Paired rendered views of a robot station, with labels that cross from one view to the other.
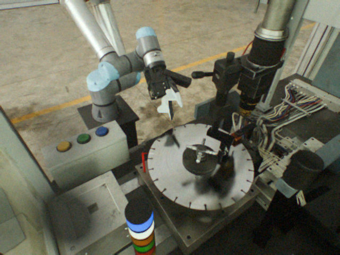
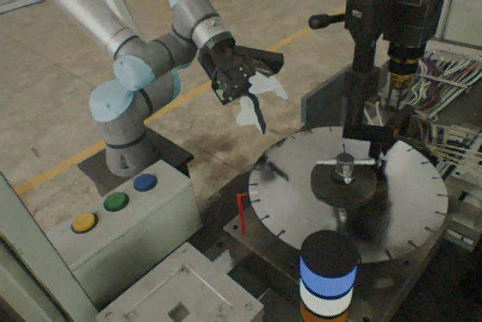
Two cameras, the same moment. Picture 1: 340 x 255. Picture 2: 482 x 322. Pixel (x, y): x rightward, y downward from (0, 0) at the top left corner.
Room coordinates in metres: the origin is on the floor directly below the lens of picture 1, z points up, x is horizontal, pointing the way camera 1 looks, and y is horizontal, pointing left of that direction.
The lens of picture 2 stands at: (0.00, 0.13, 1.41)
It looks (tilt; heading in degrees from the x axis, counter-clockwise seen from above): 40 degrees down; 354
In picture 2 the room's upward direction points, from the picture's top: 7 degrees counter-clockwise
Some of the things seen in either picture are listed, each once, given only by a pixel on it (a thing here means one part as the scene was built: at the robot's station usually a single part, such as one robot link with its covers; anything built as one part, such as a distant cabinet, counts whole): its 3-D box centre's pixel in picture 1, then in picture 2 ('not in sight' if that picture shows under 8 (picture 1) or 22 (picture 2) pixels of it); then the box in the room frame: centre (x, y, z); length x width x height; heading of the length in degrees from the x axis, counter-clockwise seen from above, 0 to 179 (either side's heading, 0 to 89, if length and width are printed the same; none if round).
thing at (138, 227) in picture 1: (139, 214); (328, 263); (0.16, 0.05, 1.14); 0.05 x 0.04 x 0.03; 35
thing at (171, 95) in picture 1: (171, 98); (263, 88); (0.60, 0.00, 1.07); 0.09 x 0.06 x 0.03; 23
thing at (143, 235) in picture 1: (141, 222); (325, 284); (0.16, 0.05, 1.11); 0.05 x 0.04 x 0.03; 35
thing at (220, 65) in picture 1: (223, 88); (366, 40); (0.49, -0.14, 1.17); 0.06 x 0.05 x 0.20; 116
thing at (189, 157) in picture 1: (200, 156); (342, 176); (0.43, -0.09, 0.96); 0.11 x 0.11 x 0.03
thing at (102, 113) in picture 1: (105, 105); (129, 145); (0.88, 0.34, 0.80); 0.15 x 0.15 x 0.10
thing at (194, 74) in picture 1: (209, 76); (339, 21); (0.50, -0.10, 1.21); 0.08 x 0.06 x 0.03; 125
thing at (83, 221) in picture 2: (64, 146); (84, 223); (0.51, 0.38, 0.90); 0.04 x 0.04 x 0.02
